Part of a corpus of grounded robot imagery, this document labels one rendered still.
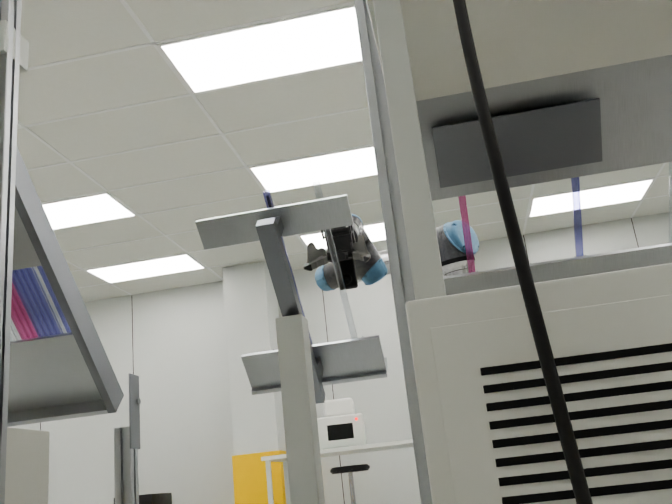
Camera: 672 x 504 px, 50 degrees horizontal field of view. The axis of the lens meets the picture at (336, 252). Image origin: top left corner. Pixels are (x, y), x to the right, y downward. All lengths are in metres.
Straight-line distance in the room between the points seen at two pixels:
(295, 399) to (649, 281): 0.98
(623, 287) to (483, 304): 0.13
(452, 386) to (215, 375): 8.16
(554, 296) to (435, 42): 0.44
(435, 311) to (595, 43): 0.54
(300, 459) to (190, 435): 7.31
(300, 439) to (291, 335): 0.22
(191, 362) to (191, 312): 0.61
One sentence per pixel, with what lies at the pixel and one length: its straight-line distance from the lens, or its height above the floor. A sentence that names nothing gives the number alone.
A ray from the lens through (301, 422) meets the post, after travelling 1.55.
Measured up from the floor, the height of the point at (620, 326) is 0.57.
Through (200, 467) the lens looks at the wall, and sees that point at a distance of 8.78.
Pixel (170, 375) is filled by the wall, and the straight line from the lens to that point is 9.01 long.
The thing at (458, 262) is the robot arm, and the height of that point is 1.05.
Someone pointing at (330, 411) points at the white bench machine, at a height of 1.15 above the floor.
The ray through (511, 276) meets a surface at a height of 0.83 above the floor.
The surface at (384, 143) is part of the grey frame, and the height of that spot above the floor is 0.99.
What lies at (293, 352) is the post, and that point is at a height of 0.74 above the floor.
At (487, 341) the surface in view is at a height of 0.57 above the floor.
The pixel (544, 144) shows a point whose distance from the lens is 1.40.
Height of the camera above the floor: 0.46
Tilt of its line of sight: 18 degrees up
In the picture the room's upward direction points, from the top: 6 degrees counter-clockwise
